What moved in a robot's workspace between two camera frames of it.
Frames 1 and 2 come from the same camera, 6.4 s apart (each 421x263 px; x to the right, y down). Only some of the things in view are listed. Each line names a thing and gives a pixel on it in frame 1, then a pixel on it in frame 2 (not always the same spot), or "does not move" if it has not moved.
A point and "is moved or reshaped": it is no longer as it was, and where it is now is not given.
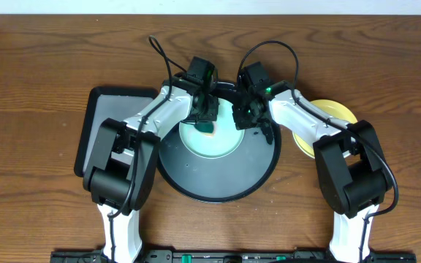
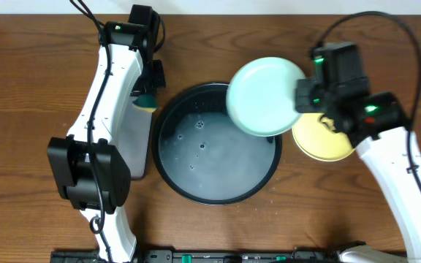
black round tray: [232, 177] does not move
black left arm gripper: [214, 104] -> [158, 82]
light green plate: [225, 139] is moved or reshaped
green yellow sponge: [205, 128] -> [147, 102]
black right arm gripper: [240, 122] -> [300, 101]
